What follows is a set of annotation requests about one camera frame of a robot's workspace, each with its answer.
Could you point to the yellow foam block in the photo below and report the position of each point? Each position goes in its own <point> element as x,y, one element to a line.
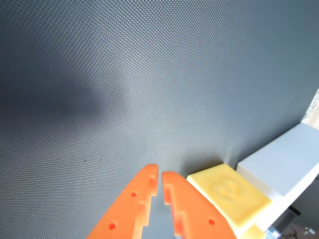
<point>229,194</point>

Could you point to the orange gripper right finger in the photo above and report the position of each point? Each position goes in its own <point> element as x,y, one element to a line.
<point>192,209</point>

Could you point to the dark grey table mat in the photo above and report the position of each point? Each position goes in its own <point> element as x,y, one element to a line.
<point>124,87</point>

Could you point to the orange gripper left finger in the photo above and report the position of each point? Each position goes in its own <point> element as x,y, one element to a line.
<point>124,209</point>

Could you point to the white open box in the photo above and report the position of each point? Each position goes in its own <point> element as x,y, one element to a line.
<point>286,161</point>

